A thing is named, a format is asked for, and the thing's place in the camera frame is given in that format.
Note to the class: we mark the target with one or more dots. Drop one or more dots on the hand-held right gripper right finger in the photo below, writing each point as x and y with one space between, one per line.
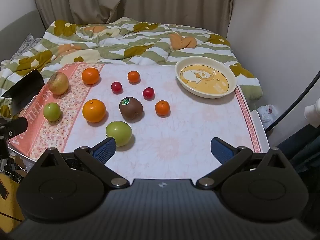
220 151

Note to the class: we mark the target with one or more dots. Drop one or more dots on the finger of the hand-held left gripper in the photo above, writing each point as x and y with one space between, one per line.
15 127

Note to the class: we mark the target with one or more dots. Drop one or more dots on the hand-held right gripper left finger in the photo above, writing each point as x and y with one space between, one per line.
106 150

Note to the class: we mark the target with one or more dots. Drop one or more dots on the large green jujube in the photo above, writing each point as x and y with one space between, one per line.
120 132

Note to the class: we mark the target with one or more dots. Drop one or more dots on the small green jujube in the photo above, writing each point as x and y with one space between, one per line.
52 111

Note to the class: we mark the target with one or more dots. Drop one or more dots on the large orange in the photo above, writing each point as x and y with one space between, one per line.
90 76
94 110

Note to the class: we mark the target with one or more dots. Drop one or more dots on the brown kiwi with green sticker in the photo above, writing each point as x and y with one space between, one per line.
131 111

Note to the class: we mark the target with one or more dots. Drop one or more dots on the blemished yellow-red apple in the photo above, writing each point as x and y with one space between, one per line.
58 83

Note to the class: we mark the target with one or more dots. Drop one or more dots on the cream bowl with bear print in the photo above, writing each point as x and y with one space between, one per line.
205 78

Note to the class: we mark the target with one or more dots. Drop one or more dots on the white table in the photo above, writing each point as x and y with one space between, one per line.
260 128

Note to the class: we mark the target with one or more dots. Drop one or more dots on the pink floral tablecloth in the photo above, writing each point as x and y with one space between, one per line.
175 125

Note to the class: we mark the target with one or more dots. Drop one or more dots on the white plastic bag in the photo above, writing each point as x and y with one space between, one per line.
267 116

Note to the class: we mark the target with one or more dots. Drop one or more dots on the small red fruit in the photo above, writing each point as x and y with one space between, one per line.
116 87
148 93

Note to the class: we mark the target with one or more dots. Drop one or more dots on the small orange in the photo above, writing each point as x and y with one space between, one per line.
162 108
133 76

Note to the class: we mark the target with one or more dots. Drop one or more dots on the yellow box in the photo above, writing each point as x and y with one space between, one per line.
10 205

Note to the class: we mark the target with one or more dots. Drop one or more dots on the dark cloth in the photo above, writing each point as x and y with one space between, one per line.
300 150

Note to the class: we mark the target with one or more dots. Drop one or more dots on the grey patterned pillow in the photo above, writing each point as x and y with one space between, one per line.
27 43

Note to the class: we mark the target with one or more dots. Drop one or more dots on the grey bed headboard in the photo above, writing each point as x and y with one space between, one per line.
20 27

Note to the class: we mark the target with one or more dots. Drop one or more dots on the green striped floral blanket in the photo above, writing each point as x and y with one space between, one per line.
140 47

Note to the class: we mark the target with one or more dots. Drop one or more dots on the beige curtain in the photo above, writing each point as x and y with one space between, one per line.
150 0

